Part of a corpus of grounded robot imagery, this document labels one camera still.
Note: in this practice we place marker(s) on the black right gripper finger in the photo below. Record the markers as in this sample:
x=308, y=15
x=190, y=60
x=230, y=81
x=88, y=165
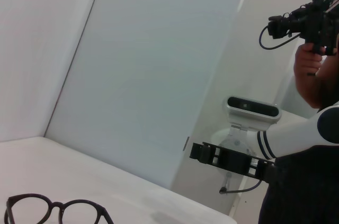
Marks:
x=205, y=153
x=265, y=171

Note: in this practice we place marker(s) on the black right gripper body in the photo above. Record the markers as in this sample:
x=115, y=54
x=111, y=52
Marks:
x=234, y=161

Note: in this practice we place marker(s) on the black round glasses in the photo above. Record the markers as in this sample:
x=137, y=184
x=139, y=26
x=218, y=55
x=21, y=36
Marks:
x=56, y=204

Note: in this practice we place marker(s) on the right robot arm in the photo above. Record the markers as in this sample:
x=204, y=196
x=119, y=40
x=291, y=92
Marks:
x=291, y=134

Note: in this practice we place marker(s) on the person forearm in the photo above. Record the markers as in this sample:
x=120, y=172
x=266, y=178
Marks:
x=312, y=91

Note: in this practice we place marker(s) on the person hand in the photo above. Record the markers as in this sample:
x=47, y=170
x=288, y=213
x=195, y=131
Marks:
x=307, y=61

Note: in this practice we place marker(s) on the person in black clothes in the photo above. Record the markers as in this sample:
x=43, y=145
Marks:
x=304, y=195

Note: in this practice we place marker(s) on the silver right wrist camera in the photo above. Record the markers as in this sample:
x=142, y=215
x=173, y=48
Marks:
x=251, y=106

